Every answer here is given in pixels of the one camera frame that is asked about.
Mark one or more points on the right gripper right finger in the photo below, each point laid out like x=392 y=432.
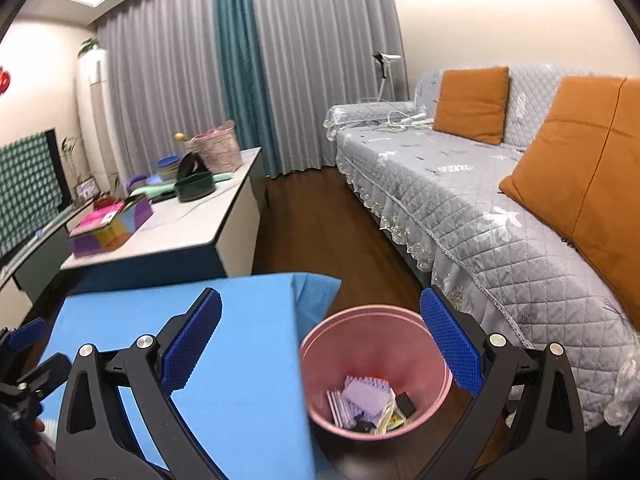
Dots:
x=547 y=438

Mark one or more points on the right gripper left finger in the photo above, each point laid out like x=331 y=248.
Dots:
x=95 y=438

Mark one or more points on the black elastic band roll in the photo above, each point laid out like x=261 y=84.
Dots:
x=404 y=405

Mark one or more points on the purple foam fruit net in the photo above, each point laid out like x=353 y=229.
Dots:
x=367 y=397

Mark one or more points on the green panda snack bag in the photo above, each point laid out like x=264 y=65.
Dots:
x=397 y=420

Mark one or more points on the white paper box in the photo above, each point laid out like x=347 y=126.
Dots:
x=382 y=419

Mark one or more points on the pink trash bin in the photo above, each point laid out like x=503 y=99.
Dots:
x=379 y=341

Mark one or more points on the person's left hand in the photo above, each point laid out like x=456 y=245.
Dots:
x=43 y=451

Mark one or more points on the tv cabinet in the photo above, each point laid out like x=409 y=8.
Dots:
x=32 y=268

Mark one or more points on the blue table cloth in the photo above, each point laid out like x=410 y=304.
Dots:
x=244 y=401

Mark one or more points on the grey covered sofa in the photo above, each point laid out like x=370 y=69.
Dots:
x=438 y=196

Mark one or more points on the colourful gift box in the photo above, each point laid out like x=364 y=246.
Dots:
x=108 y=228

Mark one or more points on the clear pack of straws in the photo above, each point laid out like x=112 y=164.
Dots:
x=341 y=413

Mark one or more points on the television with checked cloth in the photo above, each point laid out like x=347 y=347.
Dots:
x=33 y=189

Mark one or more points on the white coffee table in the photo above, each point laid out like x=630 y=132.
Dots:
x=214 y=237

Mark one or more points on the dark green round box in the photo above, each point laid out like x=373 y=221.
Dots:
x=195 y=186

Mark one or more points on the orange cushion near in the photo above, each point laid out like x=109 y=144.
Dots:
x=580 y=176

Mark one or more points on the orange cushion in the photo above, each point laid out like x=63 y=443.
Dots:
x=580 y=176
x=472 y=104

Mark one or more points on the stacked coloured bowls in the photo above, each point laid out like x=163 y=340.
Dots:
x=167 y=167

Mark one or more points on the pink quilted basket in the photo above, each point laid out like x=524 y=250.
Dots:
x=218 y=148

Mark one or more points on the red chinese knot decoration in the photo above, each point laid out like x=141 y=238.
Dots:
x=5 y=80

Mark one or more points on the white standing air conditioner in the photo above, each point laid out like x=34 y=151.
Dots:
x=97 y=122

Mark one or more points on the orange cushion far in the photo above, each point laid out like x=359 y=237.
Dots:
x=472 y=104

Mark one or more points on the potted green plant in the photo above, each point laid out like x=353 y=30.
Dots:
x=87 y=46

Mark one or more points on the white floor lamp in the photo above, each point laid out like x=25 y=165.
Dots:
x=387 y=62

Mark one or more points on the teal curtain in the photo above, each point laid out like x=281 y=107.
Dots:
x=244 y=83

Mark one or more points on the grey curtain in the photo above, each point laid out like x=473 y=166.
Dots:
x=274 y=67

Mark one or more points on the small photo frame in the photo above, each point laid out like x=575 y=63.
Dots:
x=87 y=189

